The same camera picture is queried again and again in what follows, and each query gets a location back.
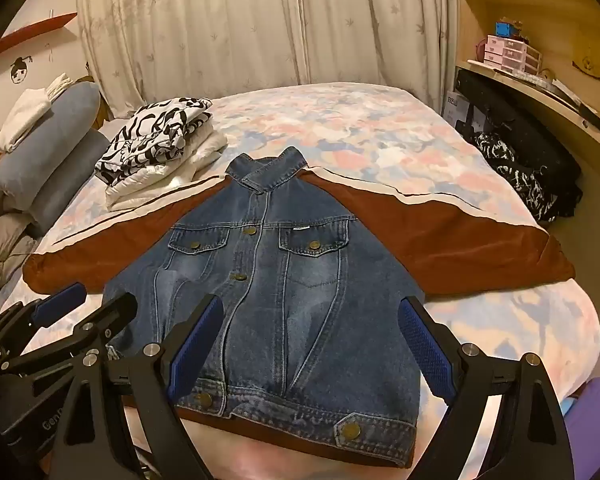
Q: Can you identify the cream folded cloth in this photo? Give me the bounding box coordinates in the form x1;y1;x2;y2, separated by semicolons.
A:
45;73;76;102

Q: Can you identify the red wall shelf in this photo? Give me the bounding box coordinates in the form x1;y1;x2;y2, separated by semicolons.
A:
0;11;78;58

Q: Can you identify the pink drawer organiser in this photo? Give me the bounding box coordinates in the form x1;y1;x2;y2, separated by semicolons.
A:
483;35;543;76

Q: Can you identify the black white patterned cloth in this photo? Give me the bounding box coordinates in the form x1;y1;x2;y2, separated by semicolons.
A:
470;131;561;223

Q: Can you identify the cartoon face wall sticker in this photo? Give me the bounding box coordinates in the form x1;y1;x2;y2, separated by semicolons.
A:
10;55;35;85

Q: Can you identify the yellow wall sticker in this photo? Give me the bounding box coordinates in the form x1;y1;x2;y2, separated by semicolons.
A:
572;35;600;81

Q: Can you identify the black white patterned folded garment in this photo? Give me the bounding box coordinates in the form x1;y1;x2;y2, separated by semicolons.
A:
94;96;214;187

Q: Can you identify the purple mat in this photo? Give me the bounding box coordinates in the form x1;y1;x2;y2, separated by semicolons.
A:
562;377;600;480

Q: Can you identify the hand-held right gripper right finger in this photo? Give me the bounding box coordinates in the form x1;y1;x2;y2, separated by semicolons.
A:
397;296;576;480

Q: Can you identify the blue grey pillow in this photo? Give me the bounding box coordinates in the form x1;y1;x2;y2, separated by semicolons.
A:
0;81;102;211
27;130;112;238

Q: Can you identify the white printed box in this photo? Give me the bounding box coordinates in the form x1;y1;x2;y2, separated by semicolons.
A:
446;91;473;133

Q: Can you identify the white folded towel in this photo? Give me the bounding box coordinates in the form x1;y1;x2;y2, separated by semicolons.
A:
0;87;52;153

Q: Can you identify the beige leaf print curtain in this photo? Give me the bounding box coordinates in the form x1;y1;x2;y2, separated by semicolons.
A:
75;0;461;111

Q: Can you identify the wooden desk shelf unit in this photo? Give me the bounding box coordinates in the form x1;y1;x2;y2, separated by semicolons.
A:
452;0;600;241

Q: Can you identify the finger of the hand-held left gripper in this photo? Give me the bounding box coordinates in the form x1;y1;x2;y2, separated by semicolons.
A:
0;282;88;352
0;292;139;377

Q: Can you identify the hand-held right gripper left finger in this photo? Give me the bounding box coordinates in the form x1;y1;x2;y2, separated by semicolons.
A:
55;294;226;480

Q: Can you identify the white folded puffer jacket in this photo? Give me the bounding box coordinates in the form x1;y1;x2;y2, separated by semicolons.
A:
105;130;229;211

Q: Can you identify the black bag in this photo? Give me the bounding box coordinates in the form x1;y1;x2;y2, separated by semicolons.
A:
455;69;583;211

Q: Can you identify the denim jacket with brown sleeves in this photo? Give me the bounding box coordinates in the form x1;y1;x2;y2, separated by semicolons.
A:
22;146;577;468

